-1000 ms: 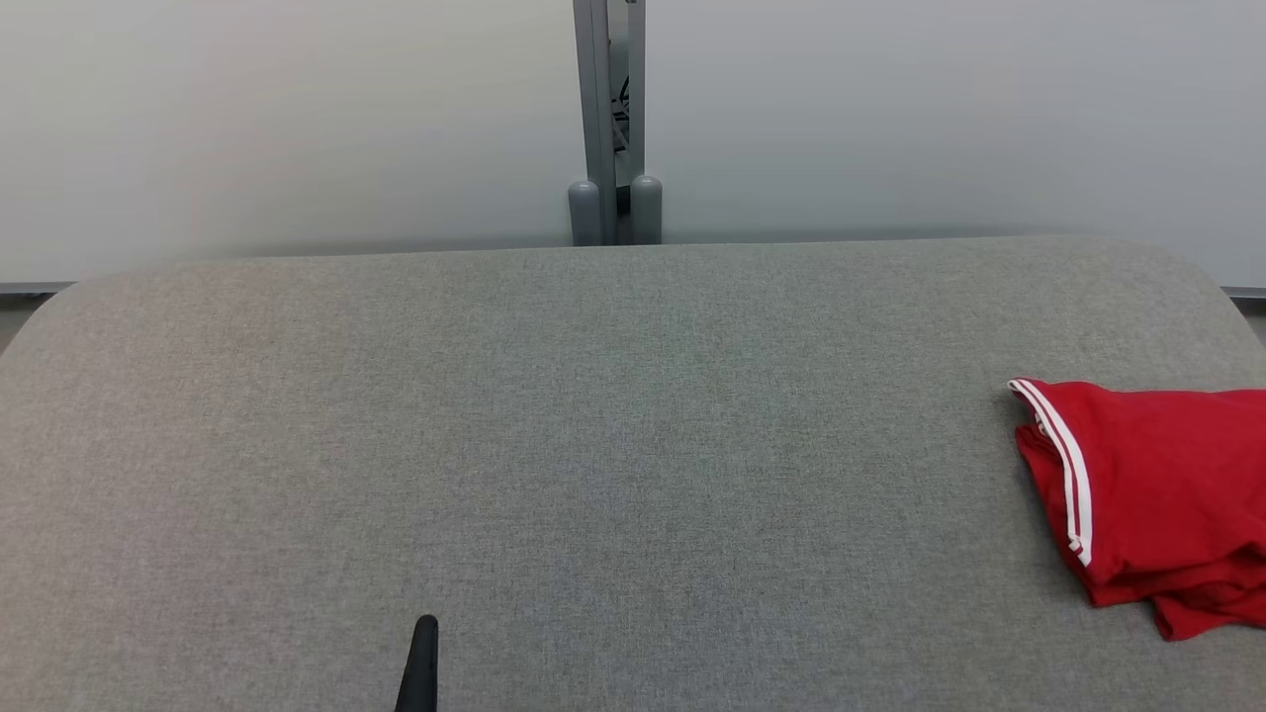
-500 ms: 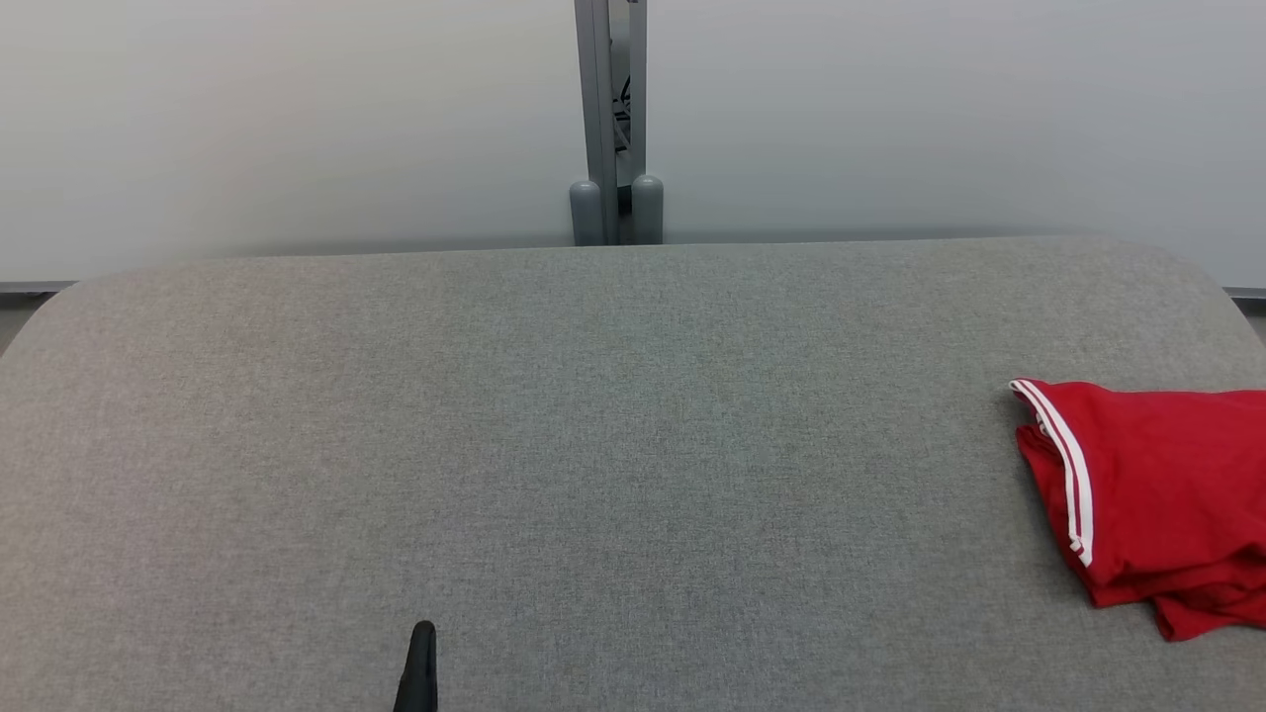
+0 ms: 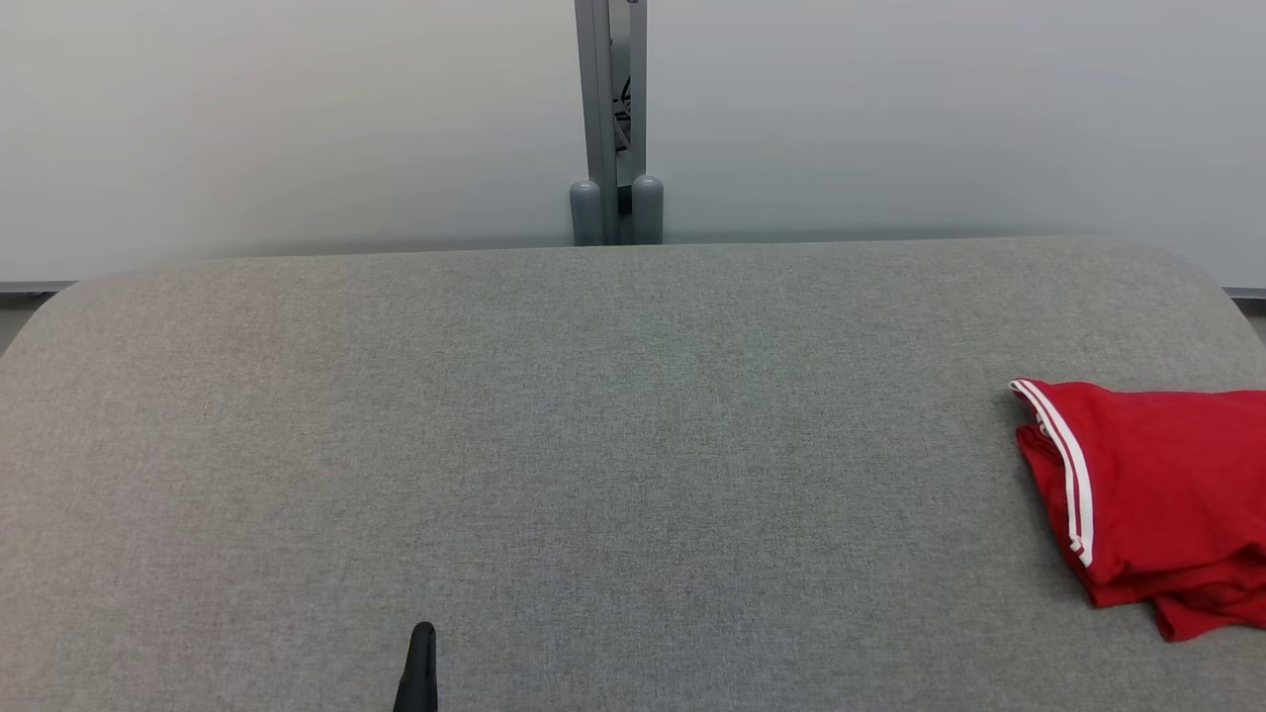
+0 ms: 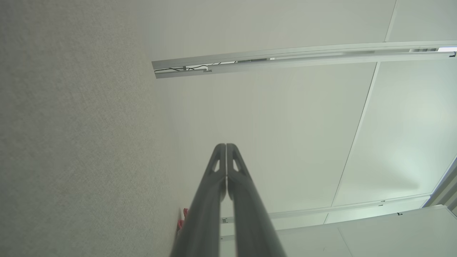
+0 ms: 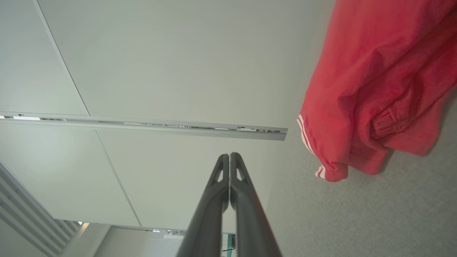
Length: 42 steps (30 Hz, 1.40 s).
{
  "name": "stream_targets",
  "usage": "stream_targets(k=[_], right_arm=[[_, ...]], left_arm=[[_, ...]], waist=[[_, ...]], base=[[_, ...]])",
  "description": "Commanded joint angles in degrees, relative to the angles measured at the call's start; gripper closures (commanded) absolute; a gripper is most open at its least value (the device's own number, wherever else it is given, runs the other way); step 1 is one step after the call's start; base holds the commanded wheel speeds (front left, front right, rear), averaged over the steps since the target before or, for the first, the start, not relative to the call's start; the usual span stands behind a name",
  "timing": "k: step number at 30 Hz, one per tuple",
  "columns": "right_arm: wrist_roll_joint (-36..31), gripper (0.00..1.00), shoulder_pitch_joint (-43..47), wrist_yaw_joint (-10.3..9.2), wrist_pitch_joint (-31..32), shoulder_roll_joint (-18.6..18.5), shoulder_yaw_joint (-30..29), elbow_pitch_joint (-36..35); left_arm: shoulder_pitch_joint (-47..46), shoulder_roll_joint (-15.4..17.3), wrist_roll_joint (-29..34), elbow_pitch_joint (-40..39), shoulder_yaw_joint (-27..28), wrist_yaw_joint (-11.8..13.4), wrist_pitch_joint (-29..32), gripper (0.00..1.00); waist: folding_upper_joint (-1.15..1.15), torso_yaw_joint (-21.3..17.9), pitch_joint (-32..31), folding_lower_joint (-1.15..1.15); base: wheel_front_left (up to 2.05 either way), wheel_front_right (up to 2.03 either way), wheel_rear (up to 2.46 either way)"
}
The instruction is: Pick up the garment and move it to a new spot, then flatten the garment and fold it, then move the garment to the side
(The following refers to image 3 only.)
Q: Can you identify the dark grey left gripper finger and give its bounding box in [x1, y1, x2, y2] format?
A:
[393, 621, 440, 712]

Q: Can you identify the red Bulls 23 jersey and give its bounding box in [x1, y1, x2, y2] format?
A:
[1008, 378, 1266, 610]

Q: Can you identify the grey cylindrical post foot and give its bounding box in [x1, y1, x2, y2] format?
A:
[631, 175, 665, 246]
[570, 180, 603, 247]

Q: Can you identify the grey metal partition post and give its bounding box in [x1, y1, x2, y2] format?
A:
[574, 0, 649, 247]

